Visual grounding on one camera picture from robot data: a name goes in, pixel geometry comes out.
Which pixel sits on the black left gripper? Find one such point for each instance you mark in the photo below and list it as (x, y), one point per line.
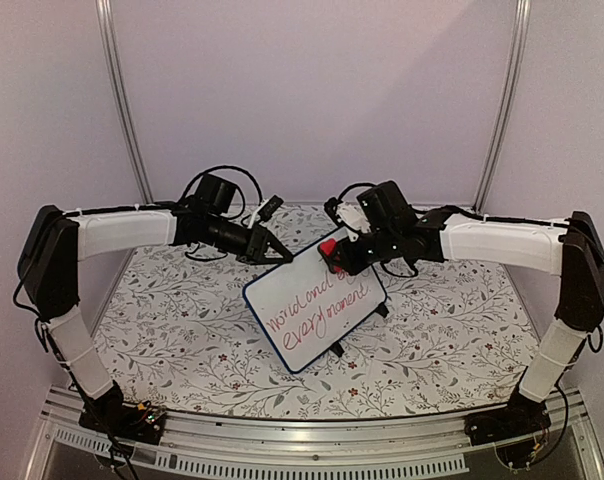
(256, 248)

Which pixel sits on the aluminium post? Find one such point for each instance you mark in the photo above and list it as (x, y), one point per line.
(104, 9)
(508, 94)

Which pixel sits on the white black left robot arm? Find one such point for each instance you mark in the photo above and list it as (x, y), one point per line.
(59, 241)

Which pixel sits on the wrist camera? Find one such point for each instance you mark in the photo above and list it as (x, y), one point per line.
(263, 212)
(363, 208)

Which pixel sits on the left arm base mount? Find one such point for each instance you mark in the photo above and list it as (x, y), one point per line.
(110, 414)

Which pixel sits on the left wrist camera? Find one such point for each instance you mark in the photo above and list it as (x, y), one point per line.
(263, 212)

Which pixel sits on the left rear aluminium post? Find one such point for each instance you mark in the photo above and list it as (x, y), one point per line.
(104, 9)

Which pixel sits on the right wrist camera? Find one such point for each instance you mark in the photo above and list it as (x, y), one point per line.
(363, 208)

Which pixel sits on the small whiteboard blue frame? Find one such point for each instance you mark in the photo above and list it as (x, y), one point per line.
(304, 309)

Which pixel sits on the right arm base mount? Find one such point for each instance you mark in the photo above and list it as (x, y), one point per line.
(520, 416)

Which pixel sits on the red whiteboard eraser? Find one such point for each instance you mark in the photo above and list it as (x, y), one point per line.
(327, 248)

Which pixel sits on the front aluminium rail frame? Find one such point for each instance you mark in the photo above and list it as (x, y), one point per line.
(201, 446)

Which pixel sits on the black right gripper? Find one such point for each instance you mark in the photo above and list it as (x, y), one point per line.
(350, 264)

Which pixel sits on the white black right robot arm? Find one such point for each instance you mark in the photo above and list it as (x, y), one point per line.
(569, 249)

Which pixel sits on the right rear aluminium post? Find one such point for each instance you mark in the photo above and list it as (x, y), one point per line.
(508, 94)

